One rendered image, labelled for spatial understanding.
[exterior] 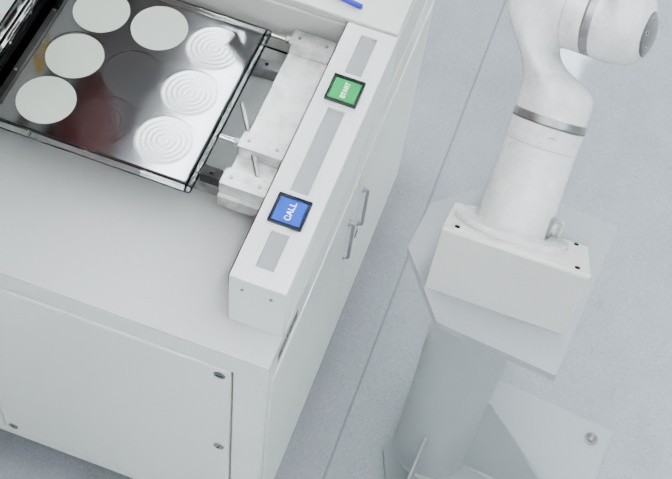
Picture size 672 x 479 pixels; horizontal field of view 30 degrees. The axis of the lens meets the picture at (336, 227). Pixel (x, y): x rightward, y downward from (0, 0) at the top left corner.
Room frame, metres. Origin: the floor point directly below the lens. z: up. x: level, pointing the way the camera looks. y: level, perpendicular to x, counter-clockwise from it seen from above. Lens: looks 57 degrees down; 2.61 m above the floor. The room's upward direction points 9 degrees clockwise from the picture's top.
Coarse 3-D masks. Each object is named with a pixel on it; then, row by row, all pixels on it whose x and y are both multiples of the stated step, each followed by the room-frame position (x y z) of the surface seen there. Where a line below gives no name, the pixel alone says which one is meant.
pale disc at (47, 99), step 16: (32, 80) 1.29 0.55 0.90; (48, 80) 1.29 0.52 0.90; (64, 80) 1.30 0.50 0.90; (16, 96) 1.25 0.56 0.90; (32, 96) 1.25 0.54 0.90; (48, 96) 1.26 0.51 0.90; (64, 96) 1.26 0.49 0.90; (32, 112) 1.22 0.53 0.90; (48, 112) 1.23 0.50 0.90; (64, 112) 1.23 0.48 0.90
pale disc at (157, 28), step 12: (144, 12) 1.47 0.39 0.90; (156, 12) 1.48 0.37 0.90; (168, 12) 1.48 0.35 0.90; (132, 24) 1.44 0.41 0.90; (144, 24) 1.45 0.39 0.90; (156, 24) 1.45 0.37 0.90; (168, 24) 1.45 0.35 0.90; (180, 24) 1.46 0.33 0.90; (144, 36) 1.42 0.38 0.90; (156, 36) 1.42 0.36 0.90; (168, 36) 1.43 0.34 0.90; (180, 36) 1.43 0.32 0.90; (156, 48) 1.40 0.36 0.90; (168, 48) 1.40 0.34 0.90
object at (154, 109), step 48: (144, 0) 1.50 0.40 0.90; (144, 48) 1.39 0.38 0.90; (192, 48) 1.41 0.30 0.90; (240, 48) 1.43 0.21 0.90; (96, 96) 1.27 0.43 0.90; (144, 96) 1.29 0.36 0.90; (192, 96) 1.31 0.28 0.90; (96, 144) 1.18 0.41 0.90; (144, 144) 1.19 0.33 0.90; (192, 144) 1.21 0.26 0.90
